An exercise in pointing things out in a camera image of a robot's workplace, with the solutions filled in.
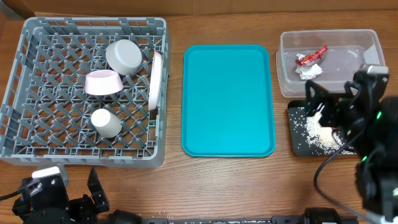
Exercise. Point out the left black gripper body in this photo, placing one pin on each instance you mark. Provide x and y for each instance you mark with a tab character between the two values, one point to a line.
81	211

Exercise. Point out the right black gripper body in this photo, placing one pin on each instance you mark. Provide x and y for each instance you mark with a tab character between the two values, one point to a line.
337	106

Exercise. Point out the white tissue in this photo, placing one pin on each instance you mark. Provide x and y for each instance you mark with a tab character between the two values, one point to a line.
309	72

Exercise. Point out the red snack wrapper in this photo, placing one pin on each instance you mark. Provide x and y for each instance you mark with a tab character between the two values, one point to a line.
313	58

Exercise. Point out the white rice pile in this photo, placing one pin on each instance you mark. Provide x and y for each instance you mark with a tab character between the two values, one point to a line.
320	137

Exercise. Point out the white paper cup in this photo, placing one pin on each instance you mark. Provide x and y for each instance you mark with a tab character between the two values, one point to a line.
107	124

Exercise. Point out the small pink-white bowl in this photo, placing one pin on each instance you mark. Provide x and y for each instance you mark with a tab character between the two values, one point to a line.
103	82

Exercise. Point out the large white plate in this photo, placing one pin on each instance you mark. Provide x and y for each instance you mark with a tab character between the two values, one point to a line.
155	81

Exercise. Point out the grey bowl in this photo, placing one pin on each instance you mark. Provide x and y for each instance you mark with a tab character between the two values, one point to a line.
124	57

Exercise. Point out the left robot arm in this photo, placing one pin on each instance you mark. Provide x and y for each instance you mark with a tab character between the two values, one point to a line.
56	216

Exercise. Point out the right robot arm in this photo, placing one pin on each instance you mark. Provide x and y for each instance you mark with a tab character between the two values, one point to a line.
376	146

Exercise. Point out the black rectangular tray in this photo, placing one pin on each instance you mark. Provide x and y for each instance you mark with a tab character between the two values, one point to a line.
298	143

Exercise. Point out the clear plastic bin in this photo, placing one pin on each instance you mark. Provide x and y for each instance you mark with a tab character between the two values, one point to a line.
347	50

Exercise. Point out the teal plastic serving tray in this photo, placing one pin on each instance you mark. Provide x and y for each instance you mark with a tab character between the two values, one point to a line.
227	104

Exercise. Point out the grey plastic dish rack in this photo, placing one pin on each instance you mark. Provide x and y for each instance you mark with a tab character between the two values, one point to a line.
45	111

